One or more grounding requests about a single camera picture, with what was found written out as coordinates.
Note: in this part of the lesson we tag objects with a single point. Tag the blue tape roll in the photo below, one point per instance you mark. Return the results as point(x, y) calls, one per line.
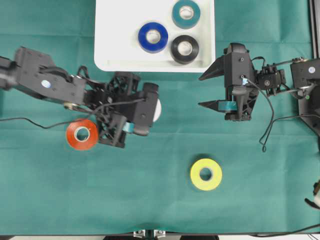
point(153, 37)

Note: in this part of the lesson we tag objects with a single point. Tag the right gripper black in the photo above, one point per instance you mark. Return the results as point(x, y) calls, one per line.
point(240, 100)

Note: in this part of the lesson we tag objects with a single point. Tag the teal green tape roll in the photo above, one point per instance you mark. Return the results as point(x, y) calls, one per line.
point(186, 14)

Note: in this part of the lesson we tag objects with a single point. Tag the green table cloth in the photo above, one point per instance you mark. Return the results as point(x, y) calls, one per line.
point(46, 187)

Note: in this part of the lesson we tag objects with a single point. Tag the black aluminium frame rail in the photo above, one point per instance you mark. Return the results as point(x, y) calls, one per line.
point(314, 15)

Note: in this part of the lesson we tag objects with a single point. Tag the white tape roll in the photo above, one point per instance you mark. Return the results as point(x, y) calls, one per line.
point(157, 111)

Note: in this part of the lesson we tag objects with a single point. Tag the white object at edge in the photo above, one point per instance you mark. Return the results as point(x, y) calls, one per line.
point(315, 203)

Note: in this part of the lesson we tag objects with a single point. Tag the metal table clamp brackets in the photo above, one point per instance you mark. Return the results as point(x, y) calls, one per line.
point(149, 234)

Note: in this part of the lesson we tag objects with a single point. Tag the left wrist camera housing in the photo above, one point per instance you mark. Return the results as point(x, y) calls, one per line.
point(144, 111)

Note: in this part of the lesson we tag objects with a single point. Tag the black tape roll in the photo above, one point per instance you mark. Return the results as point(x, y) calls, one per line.
point(184, 49)

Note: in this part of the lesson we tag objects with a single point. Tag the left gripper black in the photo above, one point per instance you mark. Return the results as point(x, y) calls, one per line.
point(111, 118)

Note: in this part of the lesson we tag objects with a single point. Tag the right wrist camera housing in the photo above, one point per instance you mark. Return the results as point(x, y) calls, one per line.
point(237, 68)

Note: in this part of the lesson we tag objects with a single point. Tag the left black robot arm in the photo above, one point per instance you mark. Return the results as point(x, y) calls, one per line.
point(35, 74)

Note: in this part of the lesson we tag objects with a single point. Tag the red tape roll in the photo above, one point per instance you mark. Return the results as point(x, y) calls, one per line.
point(82, 135)

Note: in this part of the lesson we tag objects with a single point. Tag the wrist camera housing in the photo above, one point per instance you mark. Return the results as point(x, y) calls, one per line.
point(144, 111)
point(237, 68)

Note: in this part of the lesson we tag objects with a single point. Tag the white plastic case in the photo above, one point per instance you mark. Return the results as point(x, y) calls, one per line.
point(117, 24)

